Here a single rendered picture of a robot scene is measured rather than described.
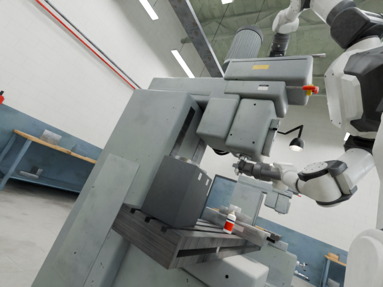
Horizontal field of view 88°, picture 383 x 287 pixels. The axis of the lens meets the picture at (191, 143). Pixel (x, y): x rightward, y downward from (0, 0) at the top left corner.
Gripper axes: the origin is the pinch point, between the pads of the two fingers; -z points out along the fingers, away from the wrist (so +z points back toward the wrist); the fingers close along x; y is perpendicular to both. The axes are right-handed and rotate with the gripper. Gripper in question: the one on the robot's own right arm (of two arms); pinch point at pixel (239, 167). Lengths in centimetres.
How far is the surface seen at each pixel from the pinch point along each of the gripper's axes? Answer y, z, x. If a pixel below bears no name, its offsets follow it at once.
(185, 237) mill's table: 34, 28, 48
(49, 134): 18, -366, 63
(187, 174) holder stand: 19, 21, 49
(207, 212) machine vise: 28.8, -14.7, -4.0
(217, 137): -10.6, -9.3, 15.0
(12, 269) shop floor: 123, -127, 51
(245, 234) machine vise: 31.4, 8.3, -11.1
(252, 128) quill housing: -19.4, 6.5, 8.5
